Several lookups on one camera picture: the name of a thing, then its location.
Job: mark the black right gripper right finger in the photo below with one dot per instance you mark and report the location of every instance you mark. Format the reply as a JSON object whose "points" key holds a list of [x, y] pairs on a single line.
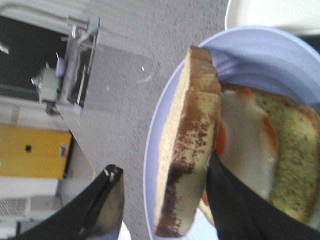
{"points": [[240, 214]]}

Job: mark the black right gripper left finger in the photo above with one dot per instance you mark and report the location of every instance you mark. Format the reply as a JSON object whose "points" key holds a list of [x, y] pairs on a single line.
{"points": [[95, 214]]}

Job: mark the bread slice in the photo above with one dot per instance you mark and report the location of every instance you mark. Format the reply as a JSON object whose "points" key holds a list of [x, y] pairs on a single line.
{"points": [[296, 181], [186, 143]]}

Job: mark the light blue round plate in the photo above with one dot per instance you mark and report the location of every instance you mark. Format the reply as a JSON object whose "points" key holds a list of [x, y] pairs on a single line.
{"points": [[257, 56]]}

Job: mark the white rectangular tray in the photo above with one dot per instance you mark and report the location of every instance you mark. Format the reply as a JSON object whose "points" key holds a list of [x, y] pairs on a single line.
{"points": [[299, 17]]}

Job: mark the fried egg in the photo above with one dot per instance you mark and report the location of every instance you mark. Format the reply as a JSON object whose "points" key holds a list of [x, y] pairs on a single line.
{"points": [[247, 142]]}

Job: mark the yellow cabinet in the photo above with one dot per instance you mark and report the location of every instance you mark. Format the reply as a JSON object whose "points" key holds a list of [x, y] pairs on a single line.
{"points": [[33, 152]]}

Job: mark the grey metal machine frame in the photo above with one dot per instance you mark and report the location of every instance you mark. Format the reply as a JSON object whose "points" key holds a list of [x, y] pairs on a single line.
{"points": [[67, 81]]}

